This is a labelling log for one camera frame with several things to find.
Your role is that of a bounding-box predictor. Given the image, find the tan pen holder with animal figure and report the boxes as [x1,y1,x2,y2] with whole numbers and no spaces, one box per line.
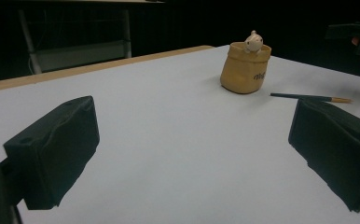
[219,30,272,95]

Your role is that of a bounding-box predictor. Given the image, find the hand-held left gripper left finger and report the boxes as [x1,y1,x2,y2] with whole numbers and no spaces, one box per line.
[3,95,101,210]

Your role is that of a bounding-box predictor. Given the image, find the white table mat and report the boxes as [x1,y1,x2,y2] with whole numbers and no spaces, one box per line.
[0,45,360,224]

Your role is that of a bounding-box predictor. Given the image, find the dark green pencil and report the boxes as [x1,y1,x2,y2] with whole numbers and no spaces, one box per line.
[270,92,353,104]

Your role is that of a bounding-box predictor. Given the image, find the white metal stand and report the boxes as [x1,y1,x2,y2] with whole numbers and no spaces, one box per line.
[18,8,132,75]

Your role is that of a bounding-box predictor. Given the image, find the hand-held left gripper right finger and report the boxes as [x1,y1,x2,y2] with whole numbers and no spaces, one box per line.
[288,98,360,214]

